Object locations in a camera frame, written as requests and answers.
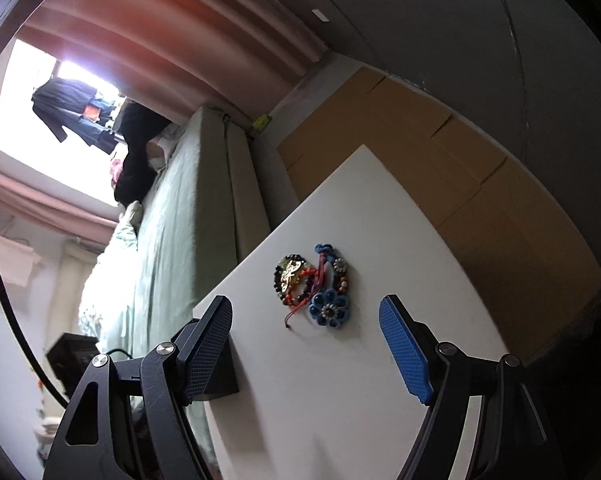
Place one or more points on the small yellow green object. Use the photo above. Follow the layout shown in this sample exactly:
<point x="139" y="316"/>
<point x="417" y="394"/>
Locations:
<point x="261" y="122"/>

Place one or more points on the pink soft item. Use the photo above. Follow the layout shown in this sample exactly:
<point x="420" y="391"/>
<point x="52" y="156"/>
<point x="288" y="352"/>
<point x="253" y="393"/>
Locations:
<point x="116" y="170"/>

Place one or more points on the hanging dark clothes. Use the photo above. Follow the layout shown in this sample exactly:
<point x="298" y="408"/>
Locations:
<point x="65" y="105"/>

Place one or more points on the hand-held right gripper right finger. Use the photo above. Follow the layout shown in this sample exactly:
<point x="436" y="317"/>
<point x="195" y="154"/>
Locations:
<point x="405" y="350"/>

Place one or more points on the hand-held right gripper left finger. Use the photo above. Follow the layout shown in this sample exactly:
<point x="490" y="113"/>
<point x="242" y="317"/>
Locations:
<point x="208" y="350"/>

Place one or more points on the flat brown cardboard sheet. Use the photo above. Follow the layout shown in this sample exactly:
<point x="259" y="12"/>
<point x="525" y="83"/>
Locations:
<point x="430" y="160"/>

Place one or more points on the white hanging cloth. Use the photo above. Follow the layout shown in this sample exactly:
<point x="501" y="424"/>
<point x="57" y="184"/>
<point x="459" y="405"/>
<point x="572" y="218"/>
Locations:
<point x="8" y="255"/>

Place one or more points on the white wall outlet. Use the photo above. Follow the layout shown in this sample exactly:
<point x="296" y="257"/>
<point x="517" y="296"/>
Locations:
<point x="320" y="15"/>

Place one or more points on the wide pink curtain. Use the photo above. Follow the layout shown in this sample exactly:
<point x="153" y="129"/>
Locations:
<point x="180" y="30"/>

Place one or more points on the white cloth bundle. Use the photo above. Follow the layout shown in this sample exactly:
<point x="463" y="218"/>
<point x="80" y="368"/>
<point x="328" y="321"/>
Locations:
<point x="163" y="147"/>

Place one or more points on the pale green quilt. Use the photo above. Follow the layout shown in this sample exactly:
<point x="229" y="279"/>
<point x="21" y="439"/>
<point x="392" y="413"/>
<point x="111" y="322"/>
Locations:
<point x="115" y="270"/>

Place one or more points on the black garment pile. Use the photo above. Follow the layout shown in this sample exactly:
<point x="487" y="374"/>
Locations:
<point x="138" y="150"/>

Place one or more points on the narrow pink curtain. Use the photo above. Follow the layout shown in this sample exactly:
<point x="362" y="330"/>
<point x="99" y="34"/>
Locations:
<point x="40" y="200"/>

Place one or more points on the bed with green sheet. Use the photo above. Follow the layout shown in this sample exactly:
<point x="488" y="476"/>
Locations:
<point x="180" y="235"/>

